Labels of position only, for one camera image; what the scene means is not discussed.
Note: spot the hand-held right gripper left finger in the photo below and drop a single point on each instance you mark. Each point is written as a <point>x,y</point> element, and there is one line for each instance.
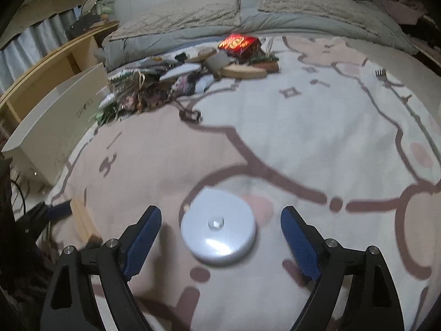
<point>144,241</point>

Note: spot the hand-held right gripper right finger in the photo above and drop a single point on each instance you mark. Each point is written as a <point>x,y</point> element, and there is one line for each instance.
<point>298,244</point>

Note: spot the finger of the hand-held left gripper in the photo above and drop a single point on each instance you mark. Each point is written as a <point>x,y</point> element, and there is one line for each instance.
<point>58,210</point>

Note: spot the white round puck light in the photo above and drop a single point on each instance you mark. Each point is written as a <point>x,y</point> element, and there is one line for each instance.
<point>224,244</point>

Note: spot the white storage box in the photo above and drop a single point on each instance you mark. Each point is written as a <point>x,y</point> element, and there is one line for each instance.
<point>51,127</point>

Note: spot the multicolour crochet piece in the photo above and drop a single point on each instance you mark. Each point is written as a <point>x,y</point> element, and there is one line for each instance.
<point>182,84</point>

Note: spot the printed blanket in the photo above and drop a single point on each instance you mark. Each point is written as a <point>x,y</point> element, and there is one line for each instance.
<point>310,144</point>

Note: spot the small black clip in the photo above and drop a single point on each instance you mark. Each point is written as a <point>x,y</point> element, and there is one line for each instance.
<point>190,114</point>

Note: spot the wooden shelf unit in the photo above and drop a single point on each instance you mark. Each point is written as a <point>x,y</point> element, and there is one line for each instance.
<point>58,51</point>

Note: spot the grey curtain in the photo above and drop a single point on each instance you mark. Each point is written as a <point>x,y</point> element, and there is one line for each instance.
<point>20,48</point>

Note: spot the oval wooden board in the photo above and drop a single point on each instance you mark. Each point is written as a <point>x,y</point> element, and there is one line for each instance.
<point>243,72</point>

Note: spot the black handbag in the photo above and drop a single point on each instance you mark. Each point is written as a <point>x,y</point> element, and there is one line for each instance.
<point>82,24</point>

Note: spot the grey quilt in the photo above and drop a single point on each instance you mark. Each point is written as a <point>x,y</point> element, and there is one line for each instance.
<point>165,43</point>

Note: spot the beige curtain valance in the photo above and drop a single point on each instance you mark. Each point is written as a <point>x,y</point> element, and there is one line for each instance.
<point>41,7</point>

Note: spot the green plush toy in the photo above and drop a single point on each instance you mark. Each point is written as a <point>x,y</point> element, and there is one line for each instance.
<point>105,8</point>

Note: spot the white hat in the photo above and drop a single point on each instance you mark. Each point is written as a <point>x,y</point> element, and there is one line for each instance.
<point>90,5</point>

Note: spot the red foil packet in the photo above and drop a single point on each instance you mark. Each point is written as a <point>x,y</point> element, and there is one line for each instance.
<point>236,43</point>

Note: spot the beige fleece blanket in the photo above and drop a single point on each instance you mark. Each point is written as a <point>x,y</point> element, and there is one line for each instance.
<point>186,10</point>
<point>310,3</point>

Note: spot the pink clothes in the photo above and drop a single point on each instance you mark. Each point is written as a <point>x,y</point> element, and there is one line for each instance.
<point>403,5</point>

